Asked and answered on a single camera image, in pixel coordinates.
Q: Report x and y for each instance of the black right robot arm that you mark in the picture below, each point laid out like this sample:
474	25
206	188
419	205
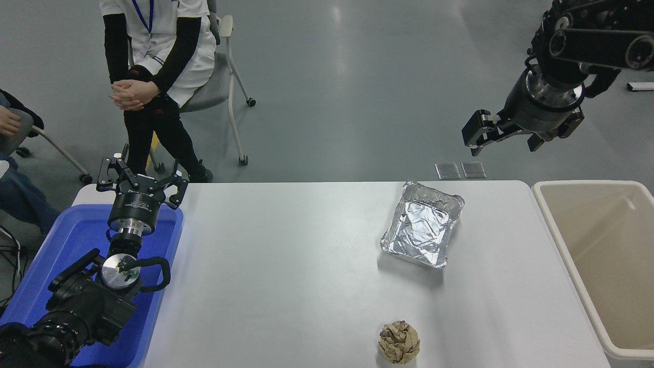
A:
587	46

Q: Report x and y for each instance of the rectangular foil tray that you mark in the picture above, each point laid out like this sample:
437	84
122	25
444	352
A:
421	230

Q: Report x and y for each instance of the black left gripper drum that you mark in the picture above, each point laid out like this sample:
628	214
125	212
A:
135	207

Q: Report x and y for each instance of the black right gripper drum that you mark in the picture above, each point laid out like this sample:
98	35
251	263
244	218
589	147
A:
536	117

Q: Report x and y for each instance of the crumpled tan paper ball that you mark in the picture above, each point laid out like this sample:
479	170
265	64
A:
399	342

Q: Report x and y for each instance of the blue plastic tray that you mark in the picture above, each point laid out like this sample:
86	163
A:
76	230

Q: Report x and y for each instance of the grey wheeled chair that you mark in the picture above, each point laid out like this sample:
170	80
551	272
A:
209	87
61	153

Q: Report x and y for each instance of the person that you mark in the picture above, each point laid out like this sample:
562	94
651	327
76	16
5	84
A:
20	197
168	46

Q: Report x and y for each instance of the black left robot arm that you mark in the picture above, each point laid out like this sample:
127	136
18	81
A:
87	306

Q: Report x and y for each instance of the person's right hand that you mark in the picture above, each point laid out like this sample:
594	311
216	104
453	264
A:
125	97

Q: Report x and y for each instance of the person's left hand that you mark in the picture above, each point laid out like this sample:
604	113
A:
152	91
9	121

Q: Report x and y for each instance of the white bar on floor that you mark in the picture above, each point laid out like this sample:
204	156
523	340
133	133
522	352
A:
641	86

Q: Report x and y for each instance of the large pale bin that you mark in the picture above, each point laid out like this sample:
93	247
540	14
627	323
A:
603	255

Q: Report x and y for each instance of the metal floor plate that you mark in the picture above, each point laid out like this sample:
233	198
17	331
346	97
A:
473	170
447	171

